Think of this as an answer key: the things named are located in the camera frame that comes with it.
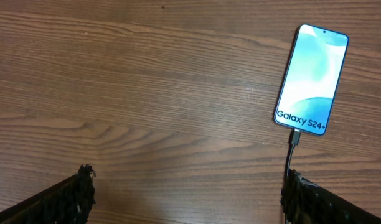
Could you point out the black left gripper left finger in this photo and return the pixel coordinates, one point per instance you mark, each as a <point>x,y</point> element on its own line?
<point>69,201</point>

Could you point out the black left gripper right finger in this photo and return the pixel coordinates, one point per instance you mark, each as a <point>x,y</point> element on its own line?
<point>305,202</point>

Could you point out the Samsung Galaxy smartphone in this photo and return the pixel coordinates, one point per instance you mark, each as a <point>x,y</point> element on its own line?
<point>311,79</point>

